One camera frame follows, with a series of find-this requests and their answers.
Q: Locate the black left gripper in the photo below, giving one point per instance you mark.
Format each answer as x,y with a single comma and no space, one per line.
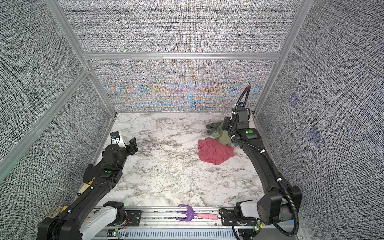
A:
132,147

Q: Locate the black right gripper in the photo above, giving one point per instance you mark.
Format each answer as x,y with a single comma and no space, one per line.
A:
227,120

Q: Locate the olive green cloth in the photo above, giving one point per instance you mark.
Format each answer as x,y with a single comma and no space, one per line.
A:
216,131

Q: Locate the dark red cloth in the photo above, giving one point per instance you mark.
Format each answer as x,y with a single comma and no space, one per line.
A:
213,152

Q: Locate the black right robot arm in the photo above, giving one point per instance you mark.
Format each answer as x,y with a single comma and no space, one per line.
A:
280,204

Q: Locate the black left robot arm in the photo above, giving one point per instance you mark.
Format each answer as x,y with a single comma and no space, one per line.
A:
74,222

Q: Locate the yellow cloth under glove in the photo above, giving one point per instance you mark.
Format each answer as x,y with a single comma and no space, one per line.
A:
85,186

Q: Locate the purple pink toy rake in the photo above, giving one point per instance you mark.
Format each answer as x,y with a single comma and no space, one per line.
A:
191,214

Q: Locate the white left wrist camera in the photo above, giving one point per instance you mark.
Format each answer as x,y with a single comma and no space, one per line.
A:
117,139

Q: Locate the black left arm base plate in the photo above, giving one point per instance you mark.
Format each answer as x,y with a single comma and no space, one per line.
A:
133,218

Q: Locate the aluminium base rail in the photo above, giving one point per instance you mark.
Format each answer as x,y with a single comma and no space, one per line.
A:
159,223

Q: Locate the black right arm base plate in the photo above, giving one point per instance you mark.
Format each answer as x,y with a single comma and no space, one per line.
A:
234,216

